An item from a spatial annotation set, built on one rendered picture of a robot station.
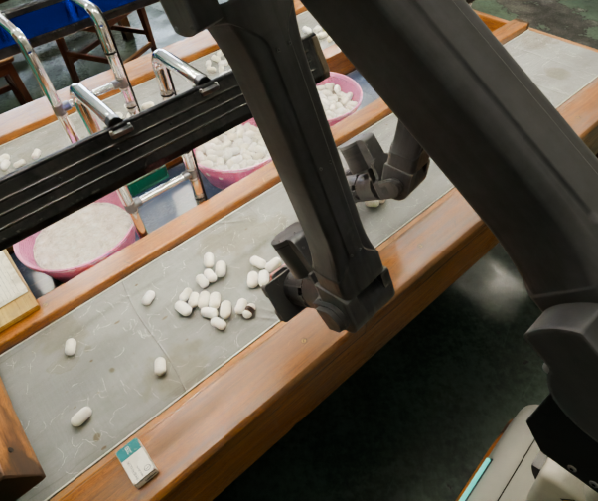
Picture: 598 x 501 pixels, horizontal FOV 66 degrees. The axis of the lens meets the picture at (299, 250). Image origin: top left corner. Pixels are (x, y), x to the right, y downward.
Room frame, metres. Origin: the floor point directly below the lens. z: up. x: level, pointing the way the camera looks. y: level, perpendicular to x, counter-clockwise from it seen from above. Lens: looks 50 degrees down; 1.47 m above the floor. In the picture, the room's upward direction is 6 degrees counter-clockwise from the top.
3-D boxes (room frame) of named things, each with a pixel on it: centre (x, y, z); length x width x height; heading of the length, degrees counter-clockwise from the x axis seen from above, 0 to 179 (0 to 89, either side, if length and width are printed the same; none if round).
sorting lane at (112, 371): (0.83, -0.20, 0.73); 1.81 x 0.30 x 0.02; 127
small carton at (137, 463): (0.22, 0.27, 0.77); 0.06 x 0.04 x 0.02; 37
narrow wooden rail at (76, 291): (0.97, -0.09, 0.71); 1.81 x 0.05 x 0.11; 127
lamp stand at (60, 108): (1.00, 0.47, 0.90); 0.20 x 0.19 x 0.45; 127
